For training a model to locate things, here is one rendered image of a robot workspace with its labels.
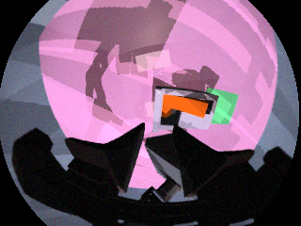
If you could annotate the orange l-shaped part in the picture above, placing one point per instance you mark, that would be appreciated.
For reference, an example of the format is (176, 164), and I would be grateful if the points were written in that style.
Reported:
(195, 106)

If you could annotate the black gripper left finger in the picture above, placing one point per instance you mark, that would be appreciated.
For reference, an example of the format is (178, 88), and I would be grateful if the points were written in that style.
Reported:
(118, 156)

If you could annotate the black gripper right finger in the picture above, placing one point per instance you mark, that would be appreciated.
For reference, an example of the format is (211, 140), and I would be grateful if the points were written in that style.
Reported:
(199, 163)

